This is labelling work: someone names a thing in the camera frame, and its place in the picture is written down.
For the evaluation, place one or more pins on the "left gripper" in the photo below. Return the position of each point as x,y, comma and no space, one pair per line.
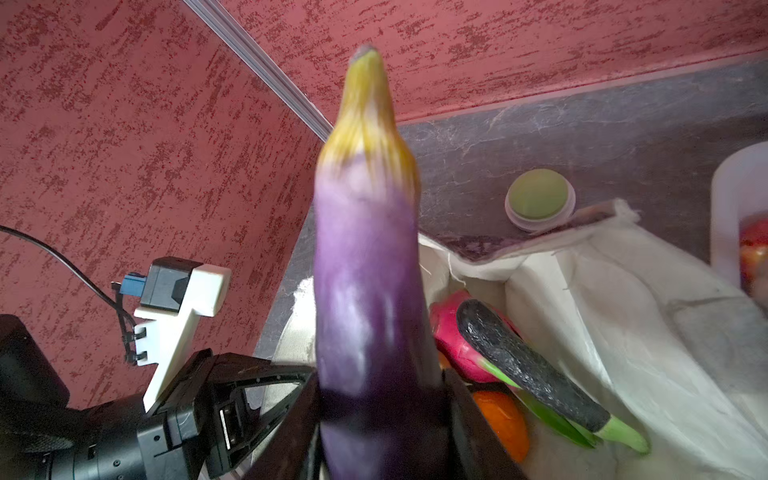
218,416

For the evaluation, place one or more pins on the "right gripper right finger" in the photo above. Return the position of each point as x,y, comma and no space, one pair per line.
474,450

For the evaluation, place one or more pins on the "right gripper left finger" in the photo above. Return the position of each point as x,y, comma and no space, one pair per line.
294,451

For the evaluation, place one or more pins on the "orange tangerine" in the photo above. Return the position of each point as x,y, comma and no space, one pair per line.
506,421

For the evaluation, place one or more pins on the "pink dragon fruit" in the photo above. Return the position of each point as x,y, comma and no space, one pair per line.
455,352

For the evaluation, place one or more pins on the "dark green cucumber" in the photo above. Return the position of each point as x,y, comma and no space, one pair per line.
505,355

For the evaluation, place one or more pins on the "purple eggplant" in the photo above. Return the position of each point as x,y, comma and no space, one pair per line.
382,400

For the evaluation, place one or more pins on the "red apple top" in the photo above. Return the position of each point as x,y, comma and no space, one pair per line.
753,261

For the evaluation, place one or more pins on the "white plastic basket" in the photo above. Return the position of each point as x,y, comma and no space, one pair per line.
738,198

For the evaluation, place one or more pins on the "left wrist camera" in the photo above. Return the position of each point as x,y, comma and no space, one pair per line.
160,312

